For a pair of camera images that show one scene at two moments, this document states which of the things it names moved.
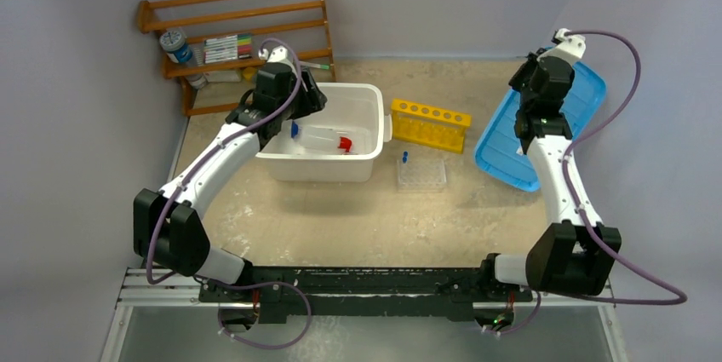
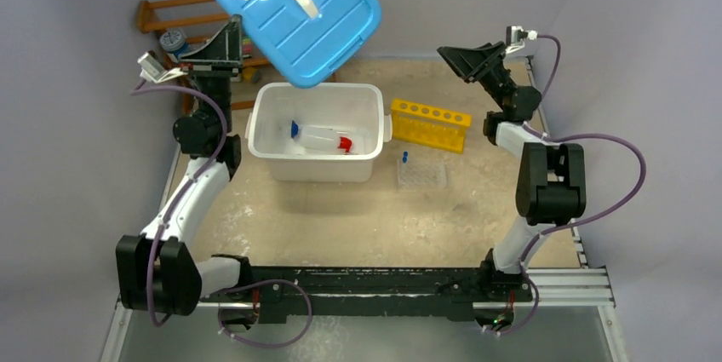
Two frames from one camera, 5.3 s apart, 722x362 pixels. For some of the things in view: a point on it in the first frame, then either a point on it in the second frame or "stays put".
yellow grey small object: x=249 y=72 stays put
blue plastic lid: x=501 y=148 -> x=305 y=10
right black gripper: x=520 y=77 -> x=494 y=67
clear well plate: x=421 y=176 stays put
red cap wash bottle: x=320 y=138 stays put
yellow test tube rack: x=430 y=126 stays put
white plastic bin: x=339 y=143 stays put
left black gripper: x=312 y=100 -> x=226 y=48
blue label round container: x=174 y=43 stays put
